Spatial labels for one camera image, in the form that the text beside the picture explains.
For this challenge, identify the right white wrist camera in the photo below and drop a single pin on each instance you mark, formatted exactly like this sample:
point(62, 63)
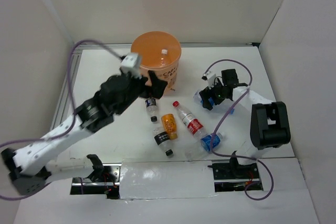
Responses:
point(210, 78)

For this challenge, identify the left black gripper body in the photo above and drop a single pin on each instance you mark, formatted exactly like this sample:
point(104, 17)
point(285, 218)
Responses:
point(136, 86)

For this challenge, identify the clear bottle dark blue label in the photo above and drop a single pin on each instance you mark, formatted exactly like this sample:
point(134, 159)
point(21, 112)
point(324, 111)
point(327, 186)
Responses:
point(152, 109)

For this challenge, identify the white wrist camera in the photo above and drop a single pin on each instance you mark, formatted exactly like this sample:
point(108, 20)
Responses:
point(210, 78)
point(131, 64)

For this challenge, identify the crushed bottle blue label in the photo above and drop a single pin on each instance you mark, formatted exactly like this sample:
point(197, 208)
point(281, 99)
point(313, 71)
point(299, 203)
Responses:
point(219, 109)

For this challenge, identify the clear bottle white cap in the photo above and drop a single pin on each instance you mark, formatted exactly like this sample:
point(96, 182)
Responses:
point(163, 58)

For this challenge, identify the clear bottle red label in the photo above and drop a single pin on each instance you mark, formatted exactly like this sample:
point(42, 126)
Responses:
point(192, 123)

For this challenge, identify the orange plastic bin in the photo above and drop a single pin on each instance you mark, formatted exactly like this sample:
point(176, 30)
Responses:
point(149, 46)

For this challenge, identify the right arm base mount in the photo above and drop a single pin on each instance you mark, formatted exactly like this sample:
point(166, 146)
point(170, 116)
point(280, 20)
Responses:
point(231, 176)

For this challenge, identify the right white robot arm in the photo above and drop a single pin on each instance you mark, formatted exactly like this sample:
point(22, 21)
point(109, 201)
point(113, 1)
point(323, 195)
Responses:
point(269, 126)

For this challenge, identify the orange juice bottle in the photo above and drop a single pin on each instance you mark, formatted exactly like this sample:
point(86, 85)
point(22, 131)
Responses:
point(169, 125)

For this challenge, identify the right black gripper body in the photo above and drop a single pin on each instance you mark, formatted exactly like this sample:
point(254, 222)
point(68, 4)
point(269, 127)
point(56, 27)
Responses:
point(219, 92)

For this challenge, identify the clear bottle black label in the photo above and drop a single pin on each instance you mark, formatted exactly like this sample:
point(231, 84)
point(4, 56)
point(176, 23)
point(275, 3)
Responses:
point(163, 141)

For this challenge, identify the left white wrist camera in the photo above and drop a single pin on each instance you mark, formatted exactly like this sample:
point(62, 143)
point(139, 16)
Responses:
point(131, 64)

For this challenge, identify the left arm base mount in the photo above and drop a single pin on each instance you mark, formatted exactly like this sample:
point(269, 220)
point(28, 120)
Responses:
point(104, 180)

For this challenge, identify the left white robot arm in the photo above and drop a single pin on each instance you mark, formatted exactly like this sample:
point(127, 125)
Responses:
point(32, 168)

